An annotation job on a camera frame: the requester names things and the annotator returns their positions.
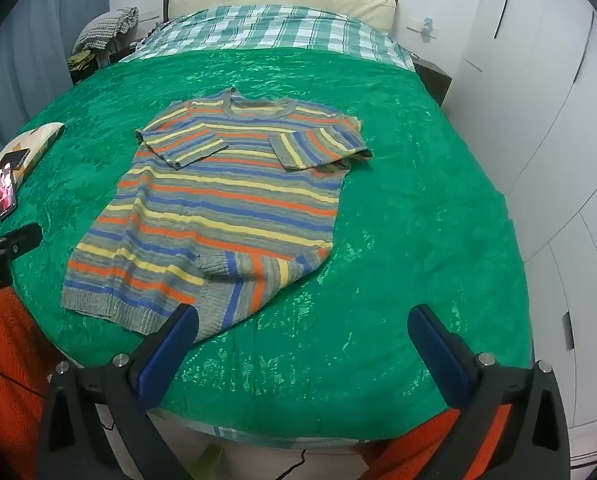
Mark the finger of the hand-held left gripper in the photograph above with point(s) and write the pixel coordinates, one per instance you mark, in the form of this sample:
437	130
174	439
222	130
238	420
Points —
21	240

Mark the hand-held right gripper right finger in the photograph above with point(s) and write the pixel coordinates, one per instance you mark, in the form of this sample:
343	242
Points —
438	355

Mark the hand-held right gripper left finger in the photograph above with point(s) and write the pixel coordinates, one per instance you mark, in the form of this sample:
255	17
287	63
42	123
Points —
171	355

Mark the striped knit sweater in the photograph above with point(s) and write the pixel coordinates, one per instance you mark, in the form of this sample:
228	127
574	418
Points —
218	200

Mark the smartphone with lit screen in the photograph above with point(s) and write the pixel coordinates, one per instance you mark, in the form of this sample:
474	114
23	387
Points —
6	195

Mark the orange fleece garment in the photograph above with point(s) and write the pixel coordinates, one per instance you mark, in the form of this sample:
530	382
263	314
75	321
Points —
8	350

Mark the patterned pillow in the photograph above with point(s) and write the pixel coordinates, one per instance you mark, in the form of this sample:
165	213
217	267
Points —
43	137

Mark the green floral blanket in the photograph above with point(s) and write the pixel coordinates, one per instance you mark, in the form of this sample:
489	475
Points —
418	210

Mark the olive cloth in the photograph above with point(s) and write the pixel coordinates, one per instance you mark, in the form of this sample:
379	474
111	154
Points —
81	60

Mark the blue-grey curtain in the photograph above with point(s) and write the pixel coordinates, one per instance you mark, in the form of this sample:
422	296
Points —
28	35

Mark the grey checked cloth pile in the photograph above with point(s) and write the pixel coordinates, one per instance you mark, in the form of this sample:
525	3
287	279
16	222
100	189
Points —
106	25

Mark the white wardrobe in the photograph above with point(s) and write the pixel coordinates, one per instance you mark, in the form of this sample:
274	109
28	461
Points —
553	110

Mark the dark nightstand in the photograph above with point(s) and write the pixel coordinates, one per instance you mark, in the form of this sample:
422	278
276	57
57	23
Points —
436	80

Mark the green checked bedsheet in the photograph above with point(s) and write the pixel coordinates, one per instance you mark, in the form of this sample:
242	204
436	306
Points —
278	30

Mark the blue wall fixture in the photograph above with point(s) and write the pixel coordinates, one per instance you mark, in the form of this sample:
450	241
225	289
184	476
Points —
427	27

